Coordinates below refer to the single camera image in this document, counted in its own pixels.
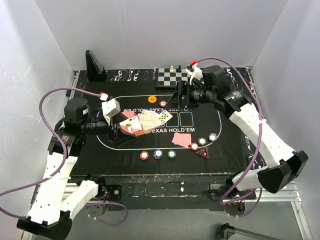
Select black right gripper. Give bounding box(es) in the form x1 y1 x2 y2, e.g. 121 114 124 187
164 80 216 110

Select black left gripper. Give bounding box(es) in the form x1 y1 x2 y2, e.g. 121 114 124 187
80 111 138 145

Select red chips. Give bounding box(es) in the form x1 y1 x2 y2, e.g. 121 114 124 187
190 142 199 151
159 100 167 108

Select eight of clubs card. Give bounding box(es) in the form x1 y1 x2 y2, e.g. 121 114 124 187
159 110 173 125

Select red playing card box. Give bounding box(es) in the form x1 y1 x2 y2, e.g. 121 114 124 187
119 115 143 135

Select yellow big blind button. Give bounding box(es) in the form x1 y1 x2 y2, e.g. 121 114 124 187
148 95 157 103

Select red poker chip stack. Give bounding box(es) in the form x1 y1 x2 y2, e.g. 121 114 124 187
140 151 149 161

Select blue poker chip stack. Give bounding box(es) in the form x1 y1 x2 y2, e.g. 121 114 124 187
153 149 163 160

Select green chips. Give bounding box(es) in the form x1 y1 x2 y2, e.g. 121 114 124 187
198 137 207 146

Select green poker chip stack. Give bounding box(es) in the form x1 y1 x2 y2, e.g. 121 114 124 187
167 150 176 159

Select black triangular all-in marker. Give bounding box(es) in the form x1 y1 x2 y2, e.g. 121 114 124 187
196 147 209 159

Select red-backed playing card deck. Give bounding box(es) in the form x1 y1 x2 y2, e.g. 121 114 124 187
135 126 155 136

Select dealt red-backed playing card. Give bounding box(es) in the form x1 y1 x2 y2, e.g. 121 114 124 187
183 133 192 148

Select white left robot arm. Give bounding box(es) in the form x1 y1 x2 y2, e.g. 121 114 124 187
17 87 136 240

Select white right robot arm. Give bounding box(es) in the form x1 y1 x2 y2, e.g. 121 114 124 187
186 61 308 199

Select black white chessboard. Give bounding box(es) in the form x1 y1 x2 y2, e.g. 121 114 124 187
155 68 190 91

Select black poker table mat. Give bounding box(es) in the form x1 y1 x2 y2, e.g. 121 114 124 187
71 68 254 176

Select black card dealer shoe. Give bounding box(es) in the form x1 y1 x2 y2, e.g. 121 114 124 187
85 50 107 83

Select black case corner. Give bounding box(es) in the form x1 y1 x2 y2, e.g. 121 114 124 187
215 223 277 240

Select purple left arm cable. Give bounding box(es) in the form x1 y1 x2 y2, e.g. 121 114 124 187
0 87 129 226

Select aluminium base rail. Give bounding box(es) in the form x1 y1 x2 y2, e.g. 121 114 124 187
31 180 302 204

